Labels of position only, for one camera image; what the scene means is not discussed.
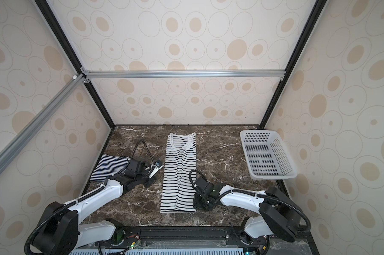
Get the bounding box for blue white striped tank top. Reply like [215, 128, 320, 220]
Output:
[90, 154, 129, 182]

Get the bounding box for black white striped tank top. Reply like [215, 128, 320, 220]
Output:
[160, 133, 197, 213]

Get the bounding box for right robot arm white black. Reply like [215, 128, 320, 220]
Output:
[190, 177, 312, 242]

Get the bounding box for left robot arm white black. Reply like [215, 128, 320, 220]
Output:
[24, 159, 163, 255]

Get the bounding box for white plastic laundry basket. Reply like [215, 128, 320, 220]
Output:
[240, 130, 298, 180]

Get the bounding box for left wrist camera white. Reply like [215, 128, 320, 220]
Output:
[148, 160, 163, 178]

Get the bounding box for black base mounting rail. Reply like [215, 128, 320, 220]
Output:
[72, 226, 319, 255]

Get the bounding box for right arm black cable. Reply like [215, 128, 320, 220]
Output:
[188, 169, 312, 233]

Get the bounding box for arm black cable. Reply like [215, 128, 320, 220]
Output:
[24, 137, 156, 255]
[188, 169, 312, 233]

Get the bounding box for horizontal aluminium back rail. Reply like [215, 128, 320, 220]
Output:
[84, 70, 285, 79]

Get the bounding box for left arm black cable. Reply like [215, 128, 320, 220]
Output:
[24, 137, 156, 255]

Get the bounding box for diagonal aluminium left rail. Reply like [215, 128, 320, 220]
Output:
[0, 74, 84, 175]

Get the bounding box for left black corner post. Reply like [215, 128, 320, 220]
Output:
[34, 0, 116, 130]

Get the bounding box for black corner post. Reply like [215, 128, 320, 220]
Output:
[257, 0, 328, 130]
[34, 0, 116, 130]

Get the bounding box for right black corner post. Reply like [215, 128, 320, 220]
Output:
[257, 0, 328, 130]

